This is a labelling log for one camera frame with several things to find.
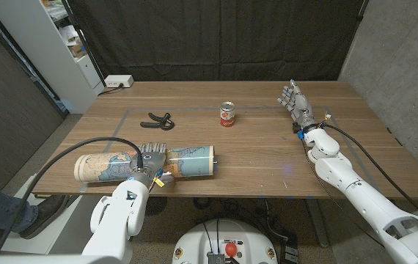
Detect cardboard box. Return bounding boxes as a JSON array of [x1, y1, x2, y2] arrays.
[[67, 40, 87, 59]]

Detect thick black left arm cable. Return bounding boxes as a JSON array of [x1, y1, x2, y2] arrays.
[[0, 136, 145, 254]]

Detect black fabric mat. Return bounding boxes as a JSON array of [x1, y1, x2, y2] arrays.
[[65, 0, 370, 82]]

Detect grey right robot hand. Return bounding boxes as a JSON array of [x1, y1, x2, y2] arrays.
[[276, 78, 320, 133]]

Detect white plastic bag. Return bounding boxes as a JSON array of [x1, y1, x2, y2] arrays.
[[57, 24, 80, 45]]

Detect black grip trainer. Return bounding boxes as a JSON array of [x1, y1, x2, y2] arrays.
[[139, 112, 176, 131]]

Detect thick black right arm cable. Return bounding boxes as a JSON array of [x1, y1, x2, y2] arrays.
[[320, 122, 418, 221]]

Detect black power cord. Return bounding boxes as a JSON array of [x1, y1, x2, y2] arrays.
[[97, 83, 125, 97]]

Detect red tomato can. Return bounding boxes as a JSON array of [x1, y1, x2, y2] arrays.
[[219, 100, 236, 128]]

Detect white shelf cabinet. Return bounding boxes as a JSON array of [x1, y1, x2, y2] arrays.
[[0, 0, 106, 114]]

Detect white power outlet box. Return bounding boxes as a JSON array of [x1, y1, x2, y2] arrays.
[[104, 74, 135, 89]]

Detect white robot torso edge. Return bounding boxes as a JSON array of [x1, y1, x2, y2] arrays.
[[0, 254, 122, 264]]

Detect black backdrop stand pole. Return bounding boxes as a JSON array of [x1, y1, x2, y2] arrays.
[[60, 0, 106, 88]]

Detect dark shoe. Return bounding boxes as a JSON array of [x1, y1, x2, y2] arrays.
[[18, 194, 67, 239]]

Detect paper map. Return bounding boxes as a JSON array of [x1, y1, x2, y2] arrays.
[[73, 145, 219, 183]]

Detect black floor power strip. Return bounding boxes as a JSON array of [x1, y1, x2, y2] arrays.
[[280, 234, 300, 264]]

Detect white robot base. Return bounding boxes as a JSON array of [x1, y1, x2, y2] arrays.
[[171, 219, 279, 264]]

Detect black round fan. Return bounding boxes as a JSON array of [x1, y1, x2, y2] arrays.
[[139, 197, 168, 216]]

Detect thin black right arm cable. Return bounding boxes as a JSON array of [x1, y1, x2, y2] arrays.
[[300, 138, 385, 247]]

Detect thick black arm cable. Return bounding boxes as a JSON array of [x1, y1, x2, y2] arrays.
[[320, 122, 418, 221], [0, 136, 145, 254]]

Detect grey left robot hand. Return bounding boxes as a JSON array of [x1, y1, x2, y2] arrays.
[[130, 142, 176, 186]]

